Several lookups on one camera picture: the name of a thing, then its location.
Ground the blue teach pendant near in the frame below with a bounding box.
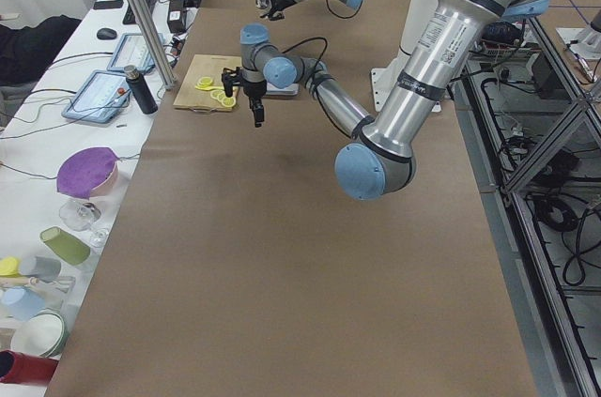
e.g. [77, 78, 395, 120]
[61, 70, 131, 125]

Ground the black water bottle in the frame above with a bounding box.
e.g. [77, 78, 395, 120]
[123, 65, 158, 115]

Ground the clear wine glass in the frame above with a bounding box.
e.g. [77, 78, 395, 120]
[58, 199, 109, 249]

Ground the white green rimmed bowl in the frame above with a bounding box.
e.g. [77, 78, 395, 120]
[10, 312, 69, 358]

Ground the glass sauce bottle metal spout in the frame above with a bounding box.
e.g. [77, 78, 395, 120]
[255, 0, 270, 10]

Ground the grey plastic cup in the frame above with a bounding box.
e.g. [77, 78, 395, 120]
[18, 255, 62, 282]

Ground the black power adapter box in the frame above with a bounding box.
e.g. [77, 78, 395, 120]
[167, 0, 187, 34]

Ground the green plastic cup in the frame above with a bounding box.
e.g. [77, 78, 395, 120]
[39, 226, 91, 266]

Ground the yellow small cup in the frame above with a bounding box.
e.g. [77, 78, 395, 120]
[0, 256, 20, 278]

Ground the black smartphone on desk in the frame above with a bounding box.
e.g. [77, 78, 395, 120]
[93, 0, 124, 10]

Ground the blue teach pendant far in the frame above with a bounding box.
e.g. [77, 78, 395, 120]
[106, 33, 155, 74]

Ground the blue teach pendant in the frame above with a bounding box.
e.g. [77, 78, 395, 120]
[61, 70, 131, 125]
[106, 33, 155, 74]

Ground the yellow plastic knife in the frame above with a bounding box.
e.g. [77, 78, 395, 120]
[194, 84, 224, 91]

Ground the black computer mouse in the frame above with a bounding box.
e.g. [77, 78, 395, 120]
[96, 27, 117, 40]

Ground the light blue plastic cup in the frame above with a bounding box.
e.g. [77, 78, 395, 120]
[1, 286, 45, 321]

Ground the lemon slice by knife tip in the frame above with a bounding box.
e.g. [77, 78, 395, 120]
[196, 76, 214, 85]

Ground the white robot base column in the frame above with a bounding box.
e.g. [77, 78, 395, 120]
[371, 0, 438, 112]

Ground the aluminium frame post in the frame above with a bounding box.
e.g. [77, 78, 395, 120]
[127, 0, 176, 90]

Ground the metal cutting board handle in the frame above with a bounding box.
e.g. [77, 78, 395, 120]
[191, 108, 219, 115]

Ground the bamboo cutting board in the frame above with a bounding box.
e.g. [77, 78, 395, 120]
[173, 54, 241, 112]

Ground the lemon slice front left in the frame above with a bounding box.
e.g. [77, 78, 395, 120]
[221, 97, 236, 108]

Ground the aluminium side frame rack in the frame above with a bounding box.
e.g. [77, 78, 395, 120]
[455, 7, 600, 396]

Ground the red cylindrical cup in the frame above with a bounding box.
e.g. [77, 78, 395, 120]
[1, 350, 59, 386]

